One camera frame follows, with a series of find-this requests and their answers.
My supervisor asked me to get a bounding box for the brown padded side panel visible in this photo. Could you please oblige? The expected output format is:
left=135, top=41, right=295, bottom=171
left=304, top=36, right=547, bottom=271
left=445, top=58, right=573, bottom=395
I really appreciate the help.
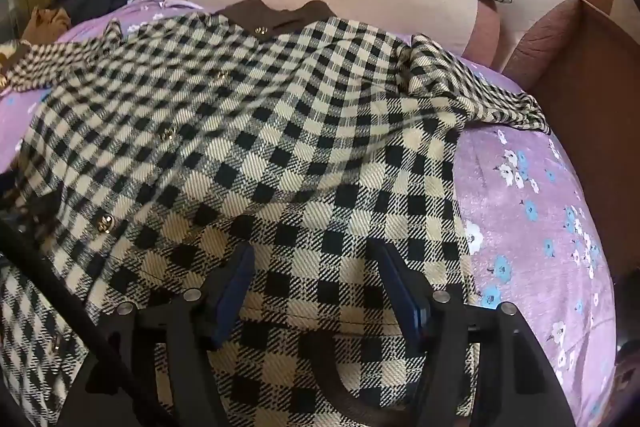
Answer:
left=502, top=0, right=640, bottom=268

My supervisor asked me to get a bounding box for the purple floral bedsheet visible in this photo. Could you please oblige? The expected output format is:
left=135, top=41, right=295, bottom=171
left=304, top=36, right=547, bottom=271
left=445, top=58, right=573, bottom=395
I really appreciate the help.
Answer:
left=0, top=0, right=618, bottom=427

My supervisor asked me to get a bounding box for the brown garment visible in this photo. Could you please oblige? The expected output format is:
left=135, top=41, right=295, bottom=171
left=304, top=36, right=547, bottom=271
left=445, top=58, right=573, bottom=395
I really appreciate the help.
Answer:
left=20, top=6, right=72, bottom=44

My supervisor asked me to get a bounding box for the black cream checked coat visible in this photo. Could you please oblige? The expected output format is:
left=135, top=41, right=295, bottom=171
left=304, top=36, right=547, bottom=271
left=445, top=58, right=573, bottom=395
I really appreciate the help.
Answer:
left=0, top=0, right=551, bottom=427

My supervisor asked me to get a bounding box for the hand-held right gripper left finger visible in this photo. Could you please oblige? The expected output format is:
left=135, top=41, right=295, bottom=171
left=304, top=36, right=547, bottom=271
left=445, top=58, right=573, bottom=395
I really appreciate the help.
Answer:
left=60, top=242, right=258, bottom=427

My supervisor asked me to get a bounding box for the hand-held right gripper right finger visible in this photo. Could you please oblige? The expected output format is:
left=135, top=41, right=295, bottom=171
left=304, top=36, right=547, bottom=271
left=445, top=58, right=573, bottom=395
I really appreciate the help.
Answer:
left=367, top=241, right=583, bottom=427

